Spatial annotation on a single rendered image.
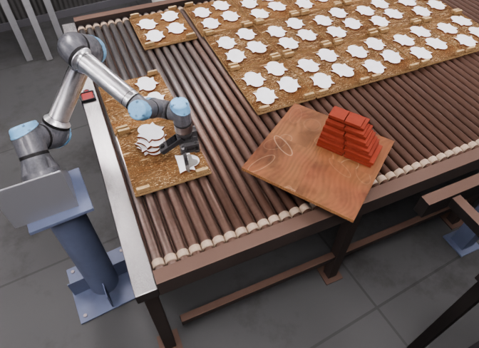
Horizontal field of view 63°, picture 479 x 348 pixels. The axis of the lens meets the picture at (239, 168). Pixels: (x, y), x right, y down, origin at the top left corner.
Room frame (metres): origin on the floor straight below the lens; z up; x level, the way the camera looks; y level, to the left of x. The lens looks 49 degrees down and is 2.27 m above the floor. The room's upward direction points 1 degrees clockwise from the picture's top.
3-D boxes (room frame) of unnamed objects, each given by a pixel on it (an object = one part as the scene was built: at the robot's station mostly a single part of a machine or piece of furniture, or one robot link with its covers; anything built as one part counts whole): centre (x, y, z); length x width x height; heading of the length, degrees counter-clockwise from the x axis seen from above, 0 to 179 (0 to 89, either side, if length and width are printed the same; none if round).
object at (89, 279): (1.03, 0.82, 0.43); 0.38 x 0.38 x 0.87; 29
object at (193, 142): (1.19, 0.23, 1.08); 0.09 x 0.08 x 0.12; 109
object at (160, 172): (1.26, 0.37, 0.93); 0.41 x 0.35 x 0.02; 23
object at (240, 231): (1.70, 0.37, 0.90); 1.95 x 0.05 x 0.05; 24
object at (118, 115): (1.64, 0.54, 0.93); 0.41 x 0.35 x 0.02; 25
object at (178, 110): (1.19, 0.24, 1.24); 0.09 x 0.08 x 0.11; 73
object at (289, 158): (1.16, -0.35, 1.03); 0.50 x 0.50 x 0.02; 59
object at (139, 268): (1.53, 0.76, 0.88); 2.08 x 0.09 x 0.06; 24
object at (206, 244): (1.64, 0.51, 0.90); 1.95 x 0.05 x 0.05; 24
